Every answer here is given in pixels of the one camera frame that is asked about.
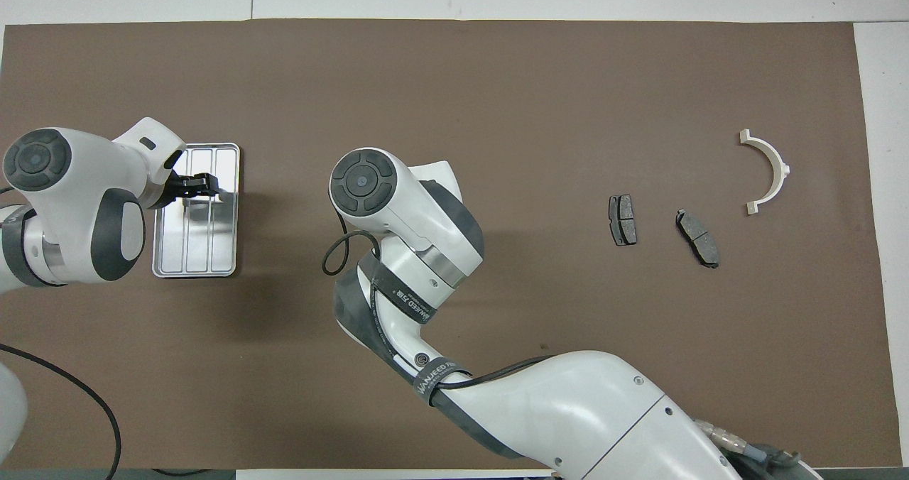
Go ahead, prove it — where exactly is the dark grey brake pad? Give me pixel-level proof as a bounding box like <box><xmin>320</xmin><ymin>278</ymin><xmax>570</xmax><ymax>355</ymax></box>
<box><xmin>609</xmin><ymin>195</ymin><xmax>638</xmax><ymax>246</ymax></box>
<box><xmin>675</xmin><ymin>209</ymin><xmax>720</xmax><ymax>269</ymax></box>

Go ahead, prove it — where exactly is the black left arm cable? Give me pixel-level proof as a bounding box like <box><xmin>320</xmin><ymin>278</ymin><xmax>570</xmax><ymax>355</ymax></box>
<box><xmin>0</xmin><ymin>344</ymin><xmax>123</xmax><ymax>480</ymax></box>

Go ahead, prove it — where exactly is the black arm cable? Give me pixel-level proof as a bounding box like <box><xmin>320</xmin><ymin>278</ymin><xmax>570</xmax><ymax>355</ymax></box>
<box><xmin>321</xmin><ymin>210</ymin><xmax>803</xmax><ymax>470</ymax></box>
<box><xmin>0</xmin><ymin>344</ymin><xmax>123</xmax><ymax>480</ymax></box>

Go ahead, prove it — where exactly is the silver metal tray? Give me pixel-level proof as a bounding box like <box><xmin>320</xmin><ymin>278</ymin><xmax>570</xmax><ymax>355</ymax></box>
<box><xmin>152</xmin><ymin>143</ymin><xmax>241</xmax><ymax>279</ymax></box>

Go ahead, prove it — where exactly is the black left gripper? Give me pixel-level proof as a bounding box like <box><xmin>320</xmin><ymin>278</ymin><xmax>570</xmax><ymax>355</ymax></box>
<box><xmin>148</xmin><ymin>152</ymin><xmax>228</xmax><ymax>209</ymax></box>

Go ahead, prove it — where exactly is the brown table mat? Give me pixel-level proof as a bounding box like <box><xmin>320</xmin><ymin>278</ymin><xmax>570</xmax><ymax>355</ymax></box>
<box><xmin>0</xmin><ymin>20</ymin><xmax>901</xmax><ymax>471</ymax></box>

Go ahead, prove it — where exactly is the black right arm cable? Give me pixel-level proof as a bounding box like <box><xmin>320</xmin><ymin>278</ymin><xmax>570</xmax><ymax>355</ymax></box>
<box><xmin>321</xmin><ymin>210</ymin><xmax>803</xmax><ymax>470</ymax></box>

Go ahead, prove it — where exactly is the white curved plastic bracket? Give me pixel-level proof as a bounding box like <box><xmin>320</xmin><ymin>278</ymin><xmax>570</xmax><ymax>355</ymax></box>
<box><xmin>739</xmin><ymin>129</ymin><xmax>791</xmax><ymax>215</ymax></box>

